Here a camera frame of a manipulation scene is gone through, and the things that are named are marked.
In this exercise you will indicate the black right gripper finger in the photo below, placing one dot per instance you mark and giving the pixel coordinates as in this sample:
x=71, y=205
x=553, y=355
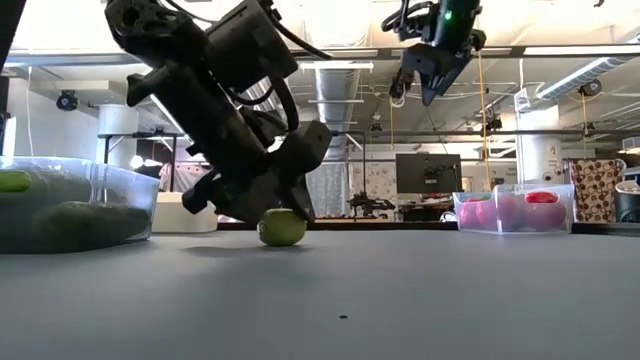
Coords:
x=427, y=87
x=441, y=80

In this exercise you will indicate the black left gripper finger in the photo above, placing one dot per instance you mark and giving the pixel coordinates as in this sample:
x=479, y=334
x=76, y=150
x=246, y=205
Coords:
x=205, y=195
x=302, y=155

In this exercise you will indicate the green lime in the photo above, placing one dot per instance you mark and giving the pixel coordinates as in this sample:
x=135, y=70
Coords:
x=280, y=231

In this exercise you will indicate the green cucumber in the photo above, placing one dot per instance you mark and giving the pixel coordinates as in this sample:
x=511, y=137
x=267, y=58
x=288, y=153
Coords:
x=14, y=181
x=95, y=224
x=62, y=189

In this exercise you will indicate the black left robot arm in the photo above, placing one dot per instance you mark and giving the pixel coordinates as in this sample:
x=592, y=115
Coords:
x=150, y=25

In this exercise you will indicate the black background robot arm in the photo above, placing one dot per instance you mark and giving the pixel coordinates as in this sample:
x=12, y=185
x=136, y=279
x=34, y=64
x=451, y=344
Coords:
x=367, y=204

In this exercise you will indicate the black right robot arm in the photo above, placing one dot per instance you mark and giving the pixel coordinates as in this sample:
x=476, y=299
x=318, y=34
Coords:
x=455, y=20

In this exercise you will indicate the white curtain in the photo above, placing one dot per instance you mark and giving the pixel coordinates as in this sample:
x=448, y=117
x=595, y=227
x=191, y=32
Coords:
x=327, y=190

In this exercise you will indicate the clear plastic bin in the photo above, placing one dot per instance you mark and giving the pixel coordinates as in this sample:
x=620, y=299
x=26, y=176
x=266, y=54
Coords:
x=125, y=200
x=515, y=222

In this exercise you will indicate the white round column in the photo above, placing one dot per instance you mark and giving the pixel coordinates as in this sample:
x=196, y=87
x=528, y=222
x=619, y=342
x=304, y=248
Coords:
x=539, y=150
x=117, y=135

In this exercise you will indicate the black monitor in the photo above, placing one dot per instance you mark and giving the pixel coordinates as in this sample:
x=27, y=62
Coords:
x=428, y=172

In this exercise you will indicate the ceiling light tube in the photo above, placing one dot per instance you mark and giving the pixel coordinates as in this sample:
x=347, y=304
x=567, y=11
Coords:
x=336, y=65

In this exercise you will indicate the grey table mat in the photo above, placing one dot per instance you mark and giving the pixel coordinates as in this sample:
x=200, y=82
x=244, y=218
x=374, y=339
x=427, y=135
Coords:
x=350, y=300

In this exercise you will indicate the brown polka-dot fabric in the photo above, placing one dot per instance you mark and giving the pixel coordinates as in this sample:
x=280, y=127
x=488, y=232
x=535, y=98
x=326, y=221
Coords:
x=595, y=190

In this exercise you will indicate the black waste bin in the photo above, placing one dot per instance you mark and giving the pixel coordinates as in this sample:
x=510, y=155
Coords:
x=627, y=202

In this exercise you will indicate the silver ventilation duct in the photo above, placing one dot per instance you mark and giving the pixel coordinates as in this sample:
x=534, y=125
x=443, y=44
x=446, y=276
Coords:
x=336, y=100

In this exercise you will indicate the black metal table frame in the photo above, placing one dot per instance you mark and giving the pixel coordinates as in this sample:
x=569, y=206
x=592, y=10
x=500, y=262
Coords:
x=135, y=135

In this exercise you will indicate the black aluminium frame rail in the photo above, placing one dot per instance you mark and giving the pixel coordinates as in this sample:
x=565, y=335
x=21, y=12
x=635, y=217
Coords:
x=350, y=226

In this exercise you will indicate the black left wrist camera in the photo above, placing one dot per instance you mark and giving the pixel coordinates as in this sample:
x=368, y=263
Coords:
x=250, y=45

